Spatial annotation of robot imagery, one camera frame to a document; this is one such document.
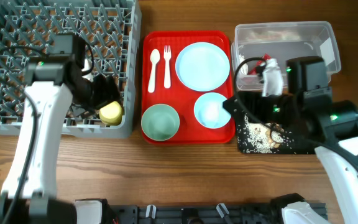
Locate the food scraps and rice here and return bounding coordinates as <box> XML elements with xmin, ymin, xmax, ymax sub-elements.
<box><xmin>237</xmin><ymin>115</ymin><xmax>293</xmax><ymax>154</ymax></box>

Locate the yellow plastic cup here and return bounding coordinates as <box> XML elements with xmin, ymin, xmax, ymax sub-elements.
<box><xmin>99</xmin><ymin>101</ymin><xmax>124</xmax><ymax>126</ymax></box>

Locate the white plastic spoon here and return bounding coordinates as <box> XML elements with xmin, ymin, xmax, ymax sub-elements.
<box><xmin>147</xmin><ymin>49</ymin><xmax>160</xmax><ymax>93</ymax></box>

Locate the clear plastic waste bin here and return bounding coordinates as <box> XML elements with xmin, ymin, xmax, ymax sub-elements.
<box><xmin>231</xmin><ymin>21</ymin><xmax>341</xmax><ymax>87</ymax></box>

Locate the grey dishwasher rack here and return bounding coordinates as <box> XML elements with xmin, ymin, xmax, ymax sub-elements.
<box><xmin>0</xmin><ymin>0</ymin><xmax>142</xmax><ymax>139</ymax></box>

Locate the red sauce packet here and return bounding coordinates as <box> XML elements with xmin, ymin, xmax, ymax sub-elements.
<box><xmin>248</xmin><ymin>54</ymin><xmax>271</xmax><ymax>75</ymax></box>

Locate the green bowl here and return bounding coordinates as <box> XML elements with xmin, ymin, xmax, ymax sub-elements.
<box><xmin>141</xmin><ymin>104</ymin><xmax>180</xmax><ymax>141</ymax></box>

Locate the small light blue bowl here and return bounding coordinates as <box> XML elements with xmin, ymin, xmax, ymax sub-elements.
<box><xmin>193</xmin><ymin>92</ymin><xmax>231</xmax><ymax>129</ymax></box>

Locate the white plastic fork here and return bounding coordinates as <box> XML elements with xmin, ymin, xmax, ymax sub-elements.
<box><xmin>163</xmin><ymin>45</ymin><xmax>172</xmax><ymax>89</ymax></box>

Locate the black waste tray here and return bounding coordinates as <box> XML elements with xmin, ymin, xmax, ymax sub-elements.
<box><xmin>233</xmin><ymin>91</ymin><xmax>314</xmax><ymax>154</ymax></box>

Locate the large light blue plate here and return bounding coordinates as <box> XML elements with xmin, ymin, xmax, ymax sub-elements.
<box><xmin>175</xmin><ymin>42</ymin><xmax>231</xmax><ymax>92</ymax></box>

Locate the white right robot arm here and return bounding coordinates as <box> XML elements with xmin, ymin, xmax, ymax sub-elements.
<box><xmin>223</xmin><ymin>56</ymin><xmax>358</xmax><ymax>223</ymax></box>

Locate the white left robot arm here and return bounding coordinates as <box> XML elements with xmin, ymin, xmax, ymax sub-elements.
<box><xmin>0</xmin><ymin>33</ymin><xmax>121</xmax><ymax>223</ymax></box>

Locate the red plastic tray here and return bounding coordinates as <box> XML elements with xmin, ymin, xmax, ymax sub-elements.
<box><xmin>141</xmin><ymin>30</ymin><xmax>235</xmax><ymax>145</ymax></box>

